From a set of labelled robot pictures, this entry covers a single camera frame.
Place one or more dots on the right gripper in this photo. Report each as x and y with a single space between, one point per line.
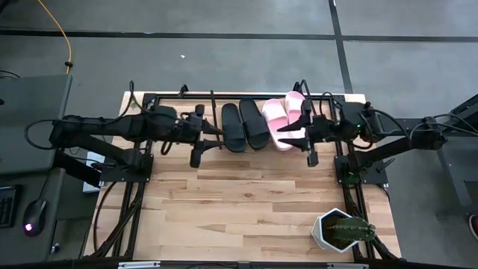
322 129

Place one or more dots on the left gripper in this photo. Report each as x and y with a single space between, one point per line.
188 129

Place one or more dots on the black rubber slide sandal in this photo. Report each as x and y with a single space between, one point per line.
254 123
233 129

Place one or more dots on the pink rubber slide sandal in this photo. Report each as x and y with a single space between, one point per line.
275 119
295 106

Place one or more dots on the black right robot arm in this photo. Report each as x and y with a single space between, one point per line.
392 147

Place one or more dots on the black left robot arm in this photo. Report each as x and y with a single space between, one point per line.
112 127

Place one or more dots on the white hexagonal plant pot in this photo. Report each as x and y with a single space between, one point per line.
318 235

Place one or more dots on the green cactus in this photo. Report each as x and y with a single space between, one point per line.
353 228

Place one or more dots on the white box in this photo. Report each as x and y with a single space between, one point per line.
93 185

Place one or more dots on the grey equipment cart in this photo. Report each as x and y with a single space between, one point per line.
459 168

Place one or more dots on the grey side desk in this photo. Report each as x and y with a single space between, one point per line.
22 149

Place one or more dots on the black computer mouse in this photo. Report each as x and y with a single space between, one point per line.
34 218

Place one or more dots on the black keyboard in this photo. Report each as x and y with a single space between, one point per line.
6 207

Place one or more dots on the black frame wooden shoe shelf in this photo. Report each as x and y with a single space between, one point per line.
215 116

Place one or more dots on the black aluminium rig frame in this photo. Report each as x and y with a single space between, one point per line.
128 224

